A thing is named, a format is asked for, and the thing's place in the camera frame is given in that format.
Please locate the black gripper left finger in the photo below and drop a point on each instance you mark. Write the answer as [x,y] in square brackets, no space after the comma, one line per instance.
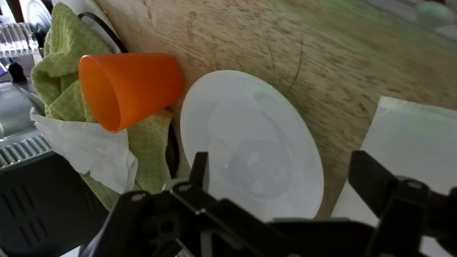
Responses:
[157,224]

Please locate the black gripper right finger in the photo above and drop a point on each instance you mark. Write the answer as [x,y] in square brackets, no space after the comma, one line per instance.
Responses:
[414,215]

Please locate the white plate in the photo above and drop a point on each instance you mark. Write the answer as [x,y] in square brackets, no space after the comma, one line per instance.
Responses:
[251,144]

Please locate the white paper napkin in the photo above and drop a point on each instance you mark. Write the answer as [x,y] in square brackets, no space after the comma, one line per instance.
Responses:
[414,138]

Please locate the crumpled white paper towel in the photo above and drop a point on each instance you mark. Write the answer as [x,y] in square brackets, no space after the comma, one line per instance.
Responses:
[90,148]

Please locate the black appliance housing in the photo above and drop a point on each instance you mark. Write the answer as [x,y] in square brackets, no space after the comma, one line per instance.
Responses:
[43,205]

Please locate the orange plastic cup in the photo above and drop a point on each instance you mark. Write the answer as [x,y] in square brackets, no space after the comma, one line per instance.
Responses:
[133,88]

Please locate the green checked cloth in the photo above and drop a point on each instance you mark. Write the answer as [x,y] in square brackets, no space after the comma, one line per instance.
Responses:
[66,48]

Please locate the metal dish rack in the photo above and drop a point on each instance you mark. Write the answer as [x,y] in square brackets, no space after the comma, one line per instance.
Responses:
[16,44]

